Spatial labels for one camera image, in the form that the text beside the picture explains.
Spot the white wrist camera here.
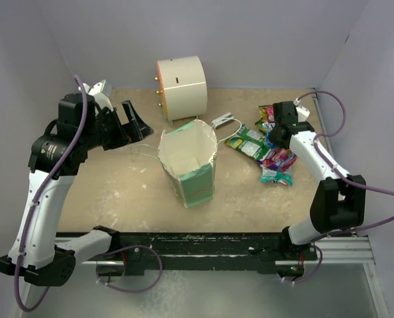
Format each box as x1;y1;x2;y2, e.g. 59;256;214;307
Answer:
293;98;311;123
83;79;114;111

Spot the purple fruit candy packet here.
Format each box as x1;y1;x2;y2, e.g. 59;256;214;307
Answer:
258;148;297;172

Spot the small white stapler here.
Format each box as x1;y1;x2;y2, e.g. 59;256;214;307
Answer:
211;113;235;130

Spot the green Fox's candy packet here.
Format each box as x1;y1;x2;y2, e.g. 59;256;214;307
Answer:
255;105;275;133

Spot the pink red snack packet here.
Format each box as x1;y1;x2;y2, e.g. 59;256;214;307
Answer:
264;105;275;123

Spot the green paper bag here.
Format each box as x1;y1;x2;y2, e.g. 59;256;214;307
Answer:
153;119;219;208

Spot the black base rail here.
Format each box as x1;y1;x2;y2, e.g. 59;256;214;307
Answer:
56;231;319;276

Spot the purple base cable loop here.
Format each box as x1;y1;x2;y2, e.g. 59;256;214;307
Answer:
95;244;164;293

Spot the small blue snack packet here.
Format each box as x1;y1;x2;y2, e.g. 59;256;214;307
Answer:
264;132;277;148

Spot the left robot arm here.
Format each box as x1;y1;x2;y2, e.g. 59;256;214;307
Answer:
0;93;154;287

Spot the teal white snack packet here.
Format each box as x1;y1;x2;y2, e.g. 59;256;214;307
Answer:
260;167;293;186

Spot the white cylindrical drawer cabinet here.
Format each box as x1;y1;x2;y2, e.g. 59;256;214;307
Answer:
156;56;208;124

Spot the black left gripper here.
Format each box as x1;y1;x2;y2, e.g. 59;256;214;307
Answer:
81;100;152;150

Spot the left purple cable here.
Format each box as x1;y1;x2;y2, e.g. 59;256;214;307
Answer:
14;74;88;313

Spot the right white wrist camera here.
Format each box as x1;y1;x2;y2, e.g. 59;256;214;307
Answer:
293;98;311;123

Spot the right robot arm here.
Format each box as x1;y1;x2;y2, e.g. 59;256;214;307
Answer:
268;101;366;259

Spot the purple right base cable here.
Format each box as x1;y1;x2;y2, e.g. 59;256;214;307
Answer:
281;244;323;284

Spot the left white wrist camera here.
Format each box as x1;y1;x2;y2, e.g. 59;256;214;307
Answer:
83;79;114;111

